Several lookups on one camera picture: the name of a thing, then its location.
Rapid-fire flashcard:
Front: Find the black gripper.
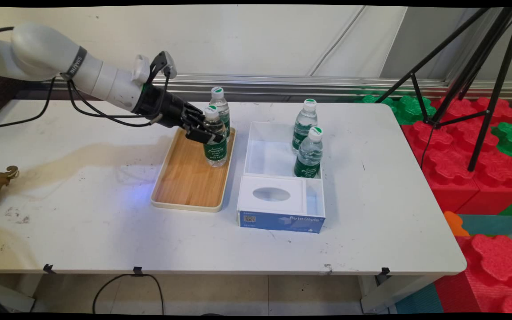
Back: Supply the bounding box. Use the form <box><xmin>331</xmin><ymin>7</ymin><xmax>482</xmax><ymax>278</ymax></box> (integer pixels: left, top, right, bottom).
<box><xmin>133</xmin><ymin>84</ymin><xmax>224</xmax><ymax>144</ymax></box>

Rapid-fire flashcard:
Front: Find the water bottle with green label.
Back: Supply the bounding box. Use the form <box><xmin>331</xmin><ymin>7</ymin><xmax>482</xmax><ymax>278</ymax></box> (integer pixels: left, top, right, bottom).
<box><xmin>209</xmin><ymin>86</ymin><xmax>231</xmax><ymax>144</ymax></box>
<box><xmin>202</xmin><ymin>105</ymin><xmax>228</xmax><ymax>168</ymax></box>
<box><xmin>294</xmin><ymin>126</ymin><xmax>324</xmax><ymax>180</ymax></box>
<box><xmin>292</xmin><ymin>98</ymin><xmax>318</xmax><ymax>154</ymax></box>

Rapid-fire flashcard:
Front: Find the bamboo serving tray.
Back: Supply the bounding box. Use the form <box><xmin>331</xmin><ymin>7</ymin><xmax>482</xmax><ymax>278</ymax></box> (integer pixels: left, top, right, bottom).
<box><xmin>151</xmin><ymin>126</ymin><xmax>237</xmax><ymax>213</ymax></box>

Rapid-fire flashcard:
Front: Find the white and blue cardboard box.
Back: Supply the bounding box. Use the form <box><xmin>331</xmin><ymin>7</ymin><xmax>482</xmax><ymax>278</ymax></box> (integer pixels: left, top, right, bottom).
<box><xmin>237</xmin><ymin>121</ymin><xmax>327</xmax><ymax>234</ymax></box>

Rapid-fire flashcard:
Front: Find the green foam block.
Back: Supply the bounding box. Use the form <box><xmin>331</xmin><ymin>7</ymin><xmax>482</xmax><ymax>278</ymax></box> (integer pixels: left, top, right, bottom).
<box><xmin>491</xmin><ymin>122</ymin><xmax>512</xmax><ymax>173</ymax></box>
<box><xmin>356</xmin><ymin>93</ymin><xmax>437</xmax><ymax>126</ymax></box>

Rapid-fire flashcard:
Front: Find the white table leg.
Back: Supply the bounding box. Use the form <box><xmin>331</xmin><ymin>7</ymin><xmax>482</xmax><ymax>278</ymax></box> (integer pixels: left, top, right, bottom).
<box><xmin>0</xmin><ymin>273</ymin><xmax>45</xmax><ymax>313</ymax></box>
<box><xmin>359</xmin><ymin>273</ymin><xmax>443</xmax><ymax>314</ymax></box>

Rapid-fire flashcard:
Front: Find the large red foam block stack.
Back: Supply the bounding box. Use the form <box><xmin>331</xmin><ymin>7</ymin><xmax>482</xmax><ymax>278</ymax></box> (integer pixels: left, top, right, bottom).
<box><xmin>401</xmin><ymin>96</ymin><xmax>512</xmax><ymax>216</ymax></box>

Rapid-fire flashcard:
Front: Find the orange foam piece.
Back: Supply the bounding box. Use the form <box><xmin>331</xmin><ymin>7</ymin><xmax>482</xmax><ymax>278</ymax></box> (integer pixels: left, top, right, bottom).
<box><xmin>444</xmin><ymin>211</ymin><xmax>471</xmax><ymax>237</ymax></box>

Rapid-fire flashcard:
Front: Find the blue floor mat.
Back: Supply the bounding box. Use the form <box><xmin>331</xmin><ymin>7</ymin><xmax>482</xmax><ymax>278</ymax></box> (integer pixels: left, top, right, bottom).
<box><xmin>395</xmin><ymin>284</ymin><xmax>444</xmax><ymax>314</ymax></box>

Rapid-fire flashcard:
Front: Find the black tripod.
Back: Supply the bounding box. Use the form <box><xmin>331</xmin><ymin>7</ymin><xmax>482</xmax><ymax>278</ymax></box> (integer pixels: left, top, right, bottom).
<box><xmin>374</xmin><ymin>7</ymin><xmax>512</xmax><ymax>172</ymax></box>

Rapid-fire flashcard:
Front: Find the teal foam mat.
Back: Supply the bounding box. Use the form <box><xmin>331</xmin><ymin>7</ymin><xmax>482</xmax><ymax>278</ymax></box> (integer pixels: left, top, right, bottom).
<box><xmin>458</xmin><ymin>214</ymin><xmax>512</xmax><ymax>236</ymax></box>

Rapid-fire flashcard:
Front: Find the wrist camera with black bracket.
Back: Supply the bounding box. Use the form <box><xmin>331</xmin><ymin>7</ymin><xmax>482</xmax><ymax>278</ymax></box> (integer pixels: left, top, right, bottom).
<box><xmin>131</xmin><ymin>51</ymin><xmax>178</xmax><ymax>87</ymax></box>

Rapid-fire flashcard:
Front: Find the black cable looped along arm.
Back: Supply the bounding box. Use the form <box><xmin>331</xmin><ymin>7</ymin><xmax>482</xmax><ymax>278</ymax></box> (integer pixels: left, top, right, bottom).
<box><xmin>66</xmin><ymin>73</ymin><xmax>170</xmax><ymax>128</ymax></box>

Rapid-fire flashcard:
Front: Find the metal window rail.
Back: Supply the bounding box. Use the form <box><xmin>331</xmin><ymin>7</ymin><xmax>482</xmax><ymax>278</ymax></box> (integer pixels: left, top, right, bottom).
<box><xmin>18</xmin><ymin>71</ymin><xmax>512</xmax><ymax>101</ymax></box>

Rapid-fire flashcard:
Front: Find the black cable behind arm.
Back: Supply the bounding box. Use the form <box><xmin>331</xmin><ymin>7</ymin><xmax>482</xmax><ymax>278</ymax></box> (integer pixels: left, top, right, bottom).
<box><xmin>0</xmin><ymin>26</ymin><xmax>57</xmax><ymax>130</ymax></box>

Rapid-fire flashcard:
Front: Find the black cable under table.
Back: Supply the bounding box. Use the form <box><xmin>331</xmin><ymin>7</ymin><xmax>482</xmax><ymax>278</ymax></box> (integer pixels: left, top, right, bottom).
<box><xmin>92</xmin><ymin>273</ymin><xmax>164</xmax><ymax>315</ymax></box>

